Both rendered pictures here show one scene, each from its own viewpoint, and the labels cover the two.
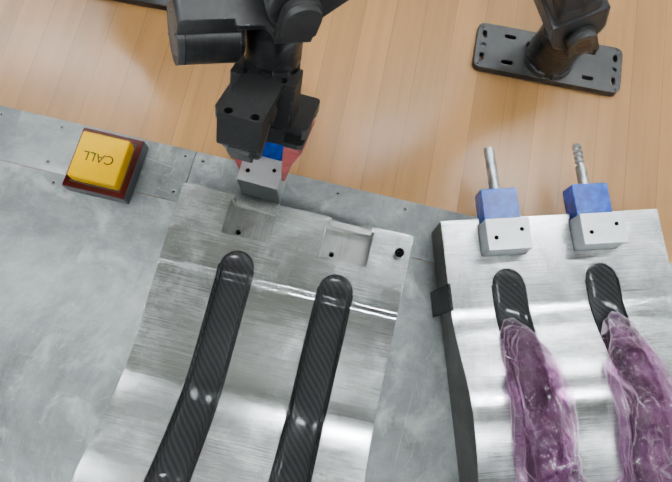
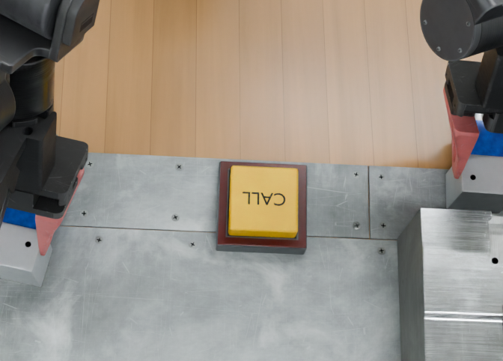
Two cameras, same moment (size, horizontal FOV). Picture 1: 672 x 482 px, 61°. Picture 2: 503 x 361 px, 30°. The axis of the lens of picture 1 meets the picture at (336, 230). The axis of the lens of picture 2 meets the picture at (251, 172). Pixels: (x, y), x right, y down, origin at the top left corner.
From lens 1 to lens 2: 40 cm
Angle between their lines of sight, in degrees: 7
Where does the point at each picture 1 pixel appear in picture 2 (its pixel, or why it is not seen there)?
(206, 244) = (478, 283)
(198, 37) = (493, 22)
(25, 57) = (95, 79)
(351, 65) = not seen: outside the picture
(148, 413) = not seen: outside the picture
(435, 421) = not seen: outside the picture
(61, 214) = (218, 286)
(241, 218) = (492, 241)
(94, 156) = (258, 197)
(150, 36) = (254, 22)
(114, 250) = (305, 320)
